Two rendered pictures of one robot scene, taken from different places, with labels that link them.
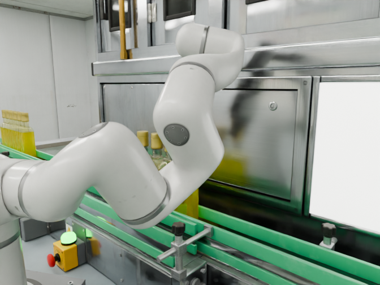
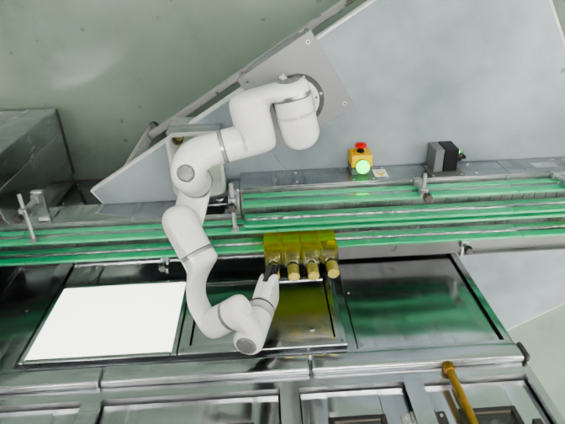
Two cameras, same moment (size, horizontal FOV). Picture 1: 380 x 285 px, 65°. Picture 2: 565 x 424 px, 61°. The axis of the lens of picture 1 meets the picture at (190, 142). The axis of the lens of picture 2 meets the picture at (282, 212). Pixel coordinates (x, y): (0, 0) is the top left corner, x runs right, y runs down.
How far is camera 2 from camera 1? 114 cm
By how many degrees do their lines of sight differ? 57
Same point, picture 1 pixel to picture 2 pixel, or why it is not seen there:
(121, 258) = (296, 181)
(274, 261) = not seen: hidden behind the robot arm
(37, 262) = (384, 137)
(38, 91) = not seen: outside the picture
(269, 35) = (221, 389)
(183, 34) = (231, 301)
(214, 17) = (291, 406)
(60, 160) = (186, 151)
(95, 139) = (174, 166)
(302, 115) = (186, 331)
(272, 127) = not seen: hidden behind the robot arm
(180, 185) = (181, 198)
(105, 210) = (328, 198)
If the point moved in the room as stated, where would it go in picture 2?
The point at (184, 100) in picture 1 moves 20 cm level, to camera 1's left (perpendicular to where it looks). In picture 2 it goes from (165, 219) to (223, 165)
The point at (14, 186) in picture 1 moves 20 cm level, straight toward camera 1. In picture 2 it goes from (224, 133) to (140, 113)
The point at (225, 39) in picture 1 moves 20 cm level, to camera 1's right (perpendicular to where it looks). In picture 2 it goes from (206, 317) to (153, 361)
